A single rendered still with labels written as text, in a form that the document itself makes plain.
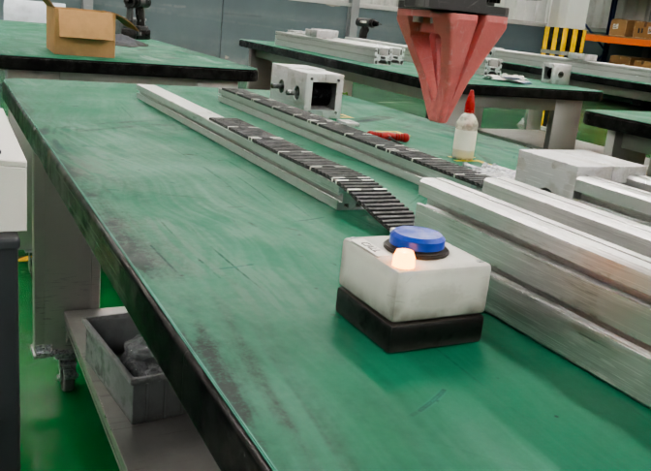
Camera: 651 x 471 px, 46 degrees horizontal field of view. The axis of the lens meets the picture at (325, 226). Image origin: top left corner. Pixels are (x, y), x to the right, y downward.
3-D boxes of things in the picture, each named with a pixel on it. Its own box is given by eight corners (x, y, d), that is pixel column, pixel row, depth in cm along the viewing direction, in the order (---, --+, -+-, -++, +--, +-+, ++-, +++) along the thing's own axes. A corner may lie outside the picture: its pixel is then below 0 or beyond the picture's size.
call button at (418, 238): (377, 250, 57) (380, 224, 56) (421, 247, 59) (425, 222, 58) (406, 267, 53) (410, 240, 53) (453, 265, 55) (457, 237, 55)
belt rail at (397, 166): (217, 100, 180) (218, 87, 179) (233, 101, 182) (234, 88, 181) (467, 205, 98) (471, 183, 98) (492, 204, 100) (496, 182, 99)
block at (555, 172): (488, 232, 87) (502, 148, 84) (571, 228, 92) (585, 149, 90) (543, 257, 79) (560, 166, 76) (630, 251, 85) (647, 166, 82)
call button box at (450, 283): (333, 311, 59) (342, 232, 57) (437, 300, 63) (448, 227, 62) (387, 355, 52) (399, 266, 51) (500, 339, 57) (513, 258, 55)
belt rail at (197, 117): (136, 97, 171) (137, 83, 170) (154, 98, 173) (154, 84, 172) (336, 210, 90) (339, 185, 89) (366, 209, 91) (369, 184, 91)
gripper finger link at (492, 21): (495, 130, 52) (516, -16, 49) (406, 129, 49) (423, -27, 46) (437, 115, 58) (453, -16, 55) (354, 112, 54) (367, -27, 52)
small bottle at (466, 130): (471, 161, 131) (481, 92, 128) (449, 158, 133) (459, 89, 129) (475, 158, 135) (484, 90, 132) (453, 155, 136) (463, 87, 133)
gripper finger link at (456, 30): (523, 131, 53) (544, -12, 50) (437, 129, 50) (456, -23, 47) (463, 115, 59) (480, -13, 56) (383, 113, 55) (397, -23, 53)
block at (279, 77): (260, 103, 183) (263, 62, 181) (302, 104, 189) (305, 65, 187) (278, 109, 175) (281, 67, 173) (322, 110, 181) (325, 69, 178)
